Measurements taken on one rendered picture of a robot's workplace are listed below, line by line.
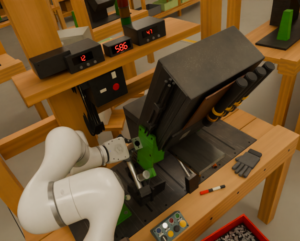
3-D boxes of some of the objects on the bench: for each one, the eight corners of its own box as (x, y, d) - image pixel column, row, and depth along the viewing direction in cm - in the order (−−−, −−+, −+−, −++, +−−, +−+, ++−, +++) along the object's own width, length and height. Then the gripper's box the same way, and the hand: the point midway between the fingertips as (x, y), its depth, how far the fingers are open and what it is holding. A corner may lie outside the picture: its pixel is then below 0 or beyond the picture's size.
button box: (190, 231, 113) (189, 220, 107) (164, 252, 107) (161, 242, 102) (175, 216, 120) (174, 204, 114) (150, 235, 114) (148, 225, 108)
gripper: (93, 138, 110) (127, 129, 121) (105, 174, 108) (139, 162, 118) (99, 134, 104) (135, 125, 115) (111, 171, 102) (147, 158, 113)
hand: (133, 145), depth 116 cm, fingers closed on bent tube, 3 cm apart
